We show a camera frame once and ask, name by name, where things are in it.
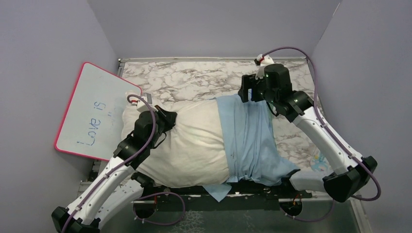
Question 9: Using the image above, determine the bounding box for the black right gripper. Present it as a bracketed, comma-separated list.
[238, 73, 277, 105]

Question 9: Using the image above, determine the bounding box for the white pillow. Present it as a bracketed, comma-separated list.
[137, 99, 229, 188]

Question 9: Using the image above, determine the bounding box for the light blue pillowcase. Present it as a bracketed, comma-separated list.
[204, 95, 297, 201]

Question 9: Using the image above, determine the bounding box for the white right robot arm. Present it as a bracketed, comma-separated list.
[238, 64, 378, 202]

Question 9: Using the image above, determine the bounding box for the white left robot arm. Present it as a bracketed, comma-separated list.
[51, 105, 177, 233]

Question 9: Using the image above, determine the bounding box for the pink framed whiteboard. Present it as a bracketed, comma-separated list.
[54, 62, 142, 161]

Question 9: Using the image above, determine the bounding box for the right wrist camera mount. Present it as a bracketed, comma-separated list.
[254, 54, 275, 80]

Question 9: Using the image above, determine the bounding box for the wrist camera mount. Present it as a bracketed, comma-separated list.
[127, 93, 156, 112]
[254, 54, 275, 80]

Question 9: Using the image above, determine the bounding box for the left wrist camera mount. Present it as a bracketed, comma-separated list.
[127, 93, 156, 112]

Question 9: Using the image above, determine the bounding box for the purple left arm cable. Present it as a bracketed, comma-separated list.
[60, 94, 157, 233]

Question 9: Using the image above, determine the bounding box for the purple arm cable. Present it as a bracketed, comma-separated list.
[60, 94, 157, 233]
[262, 47, 382, 202]

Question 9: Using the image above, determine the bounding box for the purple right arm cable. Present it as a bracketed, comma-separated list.
[262, 47, 382, 202]

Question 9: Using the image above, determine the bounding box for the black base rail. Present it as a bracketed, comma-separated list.
[133, 181, 312, 214]

